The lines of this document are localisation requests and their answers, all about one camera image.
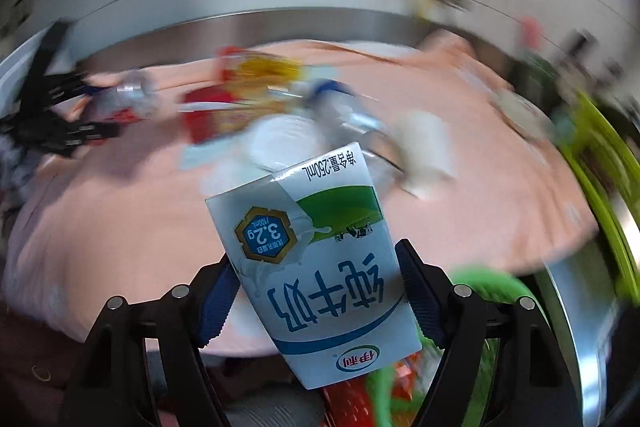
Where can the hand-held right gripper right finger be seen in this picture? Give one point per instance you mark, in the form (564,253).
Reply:
(420,297)

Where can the pink printed towel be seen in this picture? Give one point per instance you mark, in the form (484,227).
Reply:
(125,217)

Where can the red printed plastic cup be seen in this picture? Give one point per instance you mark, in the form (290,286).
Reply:
(215,114)

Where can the white blue milk carton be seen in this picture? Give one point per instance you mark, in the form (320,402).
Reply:
(320,267)

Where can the silver red packet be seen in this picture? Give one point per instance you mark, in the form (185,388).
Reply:
(131,94)

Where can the red yellow snack packet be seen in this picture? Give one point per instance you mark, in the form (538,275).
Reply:
(260,69)

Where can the white round lid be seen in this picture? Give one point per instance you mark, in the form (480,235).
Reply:
(287,142)

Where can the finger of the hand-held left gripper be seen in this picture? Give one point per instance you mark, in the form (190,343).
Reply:
(65,83)
(75,134)

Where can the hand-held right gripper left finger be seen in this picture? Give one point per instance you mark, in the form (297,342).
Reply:
(217,302)

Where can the green dish rack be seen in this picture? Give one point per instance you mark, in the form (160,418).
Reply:
(600,167)

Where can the green plastic basket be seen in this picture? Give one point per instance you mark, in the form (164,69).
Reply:
(492,287)

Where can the white paper cup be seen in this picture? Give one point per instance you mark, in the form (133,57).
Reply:
(427,152)

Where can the clear bottle with blue cap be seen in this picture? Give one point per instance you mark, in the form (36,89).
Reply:
(345,104)

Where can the white plate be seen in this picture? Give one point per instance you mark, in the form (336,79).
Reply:
(522,112)

